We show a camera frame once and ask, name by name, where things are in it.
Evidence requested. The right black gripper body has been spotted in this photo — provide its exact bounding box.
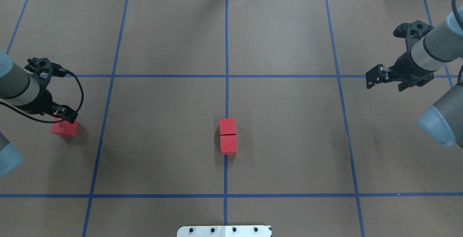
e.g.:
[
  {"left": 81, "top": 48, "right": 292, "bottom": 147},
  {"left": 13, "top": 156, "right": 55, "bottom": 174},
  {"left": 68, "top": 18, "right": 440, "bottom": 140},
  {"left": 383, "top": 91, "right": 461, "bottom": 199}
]
[{"left": 392, "top": 52, "right": 434, "bottom": 87}]

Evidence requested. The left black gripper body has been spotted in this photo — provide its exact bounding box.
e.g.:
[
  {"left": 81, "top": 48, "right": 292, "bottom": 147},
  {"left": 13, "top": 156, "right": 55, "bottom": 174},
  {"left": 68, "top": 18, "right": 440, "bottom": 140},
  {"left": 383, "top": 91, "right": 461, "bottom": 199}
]
[{"left": 34, "top": 90, "right": 59, "bottom": 117}]

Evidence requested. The red block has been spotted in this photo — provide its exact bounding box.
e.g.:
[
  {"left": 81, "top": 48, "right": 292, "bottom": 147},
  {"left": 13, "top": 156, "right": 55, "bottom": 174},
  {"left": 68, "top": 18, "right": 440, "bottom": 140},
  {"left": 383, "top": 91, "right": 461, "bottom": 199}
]
[
  {"left": 51, "top": 120, "right": 79, "bottom": 137},
  {"left": 220, "top": 135, "right": 238, "bottom": 156},
  {"left": 219, "top": 118, "right": 237, "bottom": 135}
]

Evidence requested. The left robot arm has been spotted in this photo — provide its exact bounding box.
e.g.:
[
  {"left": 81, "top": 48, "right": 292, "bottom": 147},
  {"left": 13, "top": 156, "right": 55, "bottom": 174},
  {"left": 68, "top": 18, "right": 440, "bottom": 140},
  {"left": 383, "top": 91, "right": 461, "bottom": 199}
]
[{"left": 0, "top": 52, "right": 84, "bottom": 137}]

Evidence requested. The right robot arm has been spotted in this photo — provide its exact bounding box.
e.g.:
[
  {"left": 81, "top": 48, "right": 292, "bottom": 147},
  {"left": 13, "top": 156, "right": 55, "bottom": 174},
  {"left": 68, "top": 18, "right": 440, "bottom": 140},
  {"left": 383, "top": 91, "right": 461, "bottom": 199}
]
[{"left": 364, "top": 7, "right": 462, "bottom": 148}]

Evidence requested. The white pillar with base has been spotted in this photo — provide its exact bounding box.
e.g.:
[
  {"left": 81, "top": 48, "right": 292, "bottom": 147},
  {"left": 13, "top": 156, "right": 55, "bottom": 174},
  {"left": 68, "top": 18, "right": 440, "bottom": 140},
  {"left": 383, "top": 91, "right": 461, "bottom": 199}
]
[{"left": 177, "top": 225, "right": 272, "bottom": 237}]

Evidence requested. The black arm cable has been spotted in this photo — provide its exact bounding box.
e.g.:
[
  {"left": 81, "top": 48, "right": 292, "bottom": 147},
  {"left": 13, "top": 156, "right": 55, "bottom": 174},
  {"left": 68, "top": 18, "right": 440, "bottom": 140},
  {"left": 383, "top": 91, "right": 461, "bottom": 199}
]
[{"left": 0, "top": 69, "right": 84, "bottom": 124}]

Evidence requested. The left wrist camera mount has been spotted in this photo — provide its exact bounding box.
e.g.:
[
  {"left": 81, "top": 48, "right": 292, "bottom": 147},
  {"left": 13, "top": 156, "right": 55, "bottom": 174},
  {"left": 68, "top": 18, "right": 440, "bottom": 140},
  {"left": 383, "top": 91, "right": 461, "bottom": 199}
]
[{"left": 24, "top": 58, "right": 69, "bottom": 88}]

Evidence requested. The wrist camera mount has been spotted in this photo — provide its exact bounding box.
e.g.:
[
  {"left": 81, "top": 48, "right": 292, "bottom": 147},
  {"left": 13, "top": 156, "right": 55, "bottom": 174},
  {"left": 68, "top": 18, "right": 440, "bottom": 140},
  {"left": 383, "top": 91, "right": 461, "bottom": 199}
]
[
  {"left": 392, "top": 20, "right": 434, "bottom": 52},
  {"left": 24, "top": 58, "right": 69, "bottom": 88}
]

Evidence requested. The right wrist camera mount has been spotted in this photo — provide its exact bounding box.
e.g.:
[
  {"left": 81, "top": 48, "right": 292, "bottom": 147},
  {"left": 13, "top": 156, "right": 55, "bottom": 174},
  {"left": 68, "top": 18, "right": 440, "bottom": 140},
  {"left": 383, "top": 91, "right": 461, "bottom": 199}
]
[{"left": 392, "top": 20, "right": 434, "bottom": 52}]

